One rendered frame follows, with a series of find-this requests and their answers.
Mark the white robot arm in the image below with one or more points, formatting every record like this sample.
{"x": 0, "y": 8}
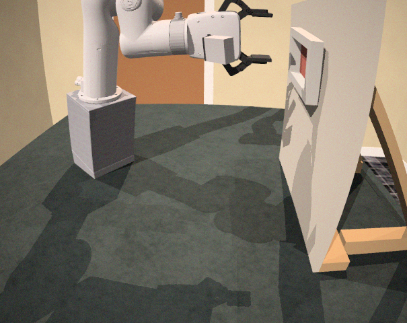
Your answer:
{"x": 141, "y": 35}

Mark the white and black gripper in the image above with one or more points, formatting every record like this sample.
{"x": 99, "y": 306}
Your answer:
{"x": 222, "y": 23}

